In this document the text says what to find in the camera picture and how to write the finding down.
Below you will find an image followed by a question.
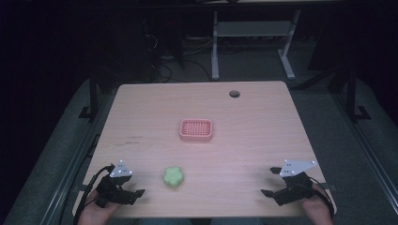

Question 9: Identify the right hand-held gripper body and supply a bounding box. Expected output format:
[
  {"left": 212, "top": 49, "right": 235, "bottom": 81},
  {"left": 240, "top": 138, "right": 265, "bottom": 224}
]
[{"left": 273, "top": 159, "right": 317, "bottom": 207}]

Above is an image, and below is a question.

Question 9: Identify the pink slotted soap dish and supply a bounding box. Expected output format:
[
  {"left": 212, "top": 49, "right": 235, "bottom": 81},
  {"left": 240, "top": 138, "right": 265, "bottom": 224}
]
[{"left": 179, "top": 118, "right": 214, "bottom": 143}]

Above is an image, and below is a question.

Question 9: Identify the person's left hand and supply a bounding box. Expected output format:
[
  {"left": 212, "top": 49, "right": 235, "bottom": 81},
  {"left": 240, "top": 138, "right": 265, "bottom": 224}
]
[{"left": 77, "top": 188, "right": 122, "bottom": 225}]

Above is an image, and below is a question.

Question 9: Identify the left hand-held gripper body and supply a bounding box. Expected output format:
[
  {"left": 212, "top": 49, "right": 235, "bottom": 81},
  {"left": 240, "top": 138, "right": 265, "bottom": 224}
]
[{"left": 95, "top": 159, "right": 133, "bottom": 209}]

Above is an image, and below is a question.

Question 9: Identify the white metal desk frame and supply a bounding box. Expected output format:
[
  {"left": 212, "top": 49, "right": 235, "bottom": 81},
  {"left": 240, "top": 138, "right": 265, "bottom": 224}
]
[{"left": 210, "top": 8, "right": 302, "bottom": 82}]

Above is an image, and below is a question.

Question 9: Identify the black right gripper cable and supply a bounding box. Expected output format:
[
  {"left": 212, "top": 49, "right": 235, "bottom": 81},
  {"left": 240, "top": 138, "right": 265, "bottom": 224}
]
[{"left": 307, "top": 175, "right": 335, "bottom": 219}]

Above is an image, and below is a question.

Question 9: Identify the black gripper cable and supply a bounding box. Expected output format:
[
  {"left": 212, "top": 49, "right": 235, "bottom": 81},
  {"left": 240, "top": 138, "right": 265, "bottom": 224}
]
[
  {"left": 72, "top": 164, "right": 115, "bottom": 225},
  {"left": 307, "top": 175, "right": 335, "bottom": 219}
]

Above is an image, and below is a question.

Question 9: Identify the black metal stand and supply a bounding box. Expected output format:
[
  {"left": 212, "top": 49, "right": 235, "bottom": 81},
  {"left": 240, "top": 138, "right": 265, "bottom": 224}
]
[
  {"left": 78, "top": 67, "right": 100, "bottom": 120},
  {"left": 344, "top": 60, "right": 373, "bottom": 122}
]

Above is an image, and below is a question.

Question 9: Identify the tangle of floor cables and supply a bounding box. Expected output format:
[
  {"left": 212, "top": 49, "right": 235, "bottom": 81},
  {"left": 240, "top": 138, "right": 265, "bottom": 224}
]
[{"left": 144, "top": 32, "right": 217, "bottom": 83}]

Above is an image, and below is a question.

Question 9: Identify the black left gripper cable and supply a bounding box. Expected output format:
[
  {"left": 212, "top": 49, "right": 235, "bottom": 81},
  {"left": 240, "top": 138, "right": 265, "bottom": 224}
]
[{"left": 72, "top": 164, "right": 115, "bottom": 225}]

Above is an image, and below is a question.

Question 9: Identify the green flower-shaped soap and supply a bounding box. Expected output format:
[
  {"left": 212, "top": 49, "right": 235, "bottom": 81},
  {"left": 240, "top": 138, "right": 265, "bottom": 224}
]
[{"left": 162, "top": 165, "right": 185, "bottom": 189}]

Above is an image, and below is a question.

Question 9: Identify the person's right hand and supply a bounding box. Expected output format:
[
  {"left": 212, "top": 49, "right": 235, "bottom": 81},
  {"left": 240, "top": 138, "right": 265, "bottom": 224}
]
[{"left": 299, "top": 183, "right": 335, "bottom": 225}]

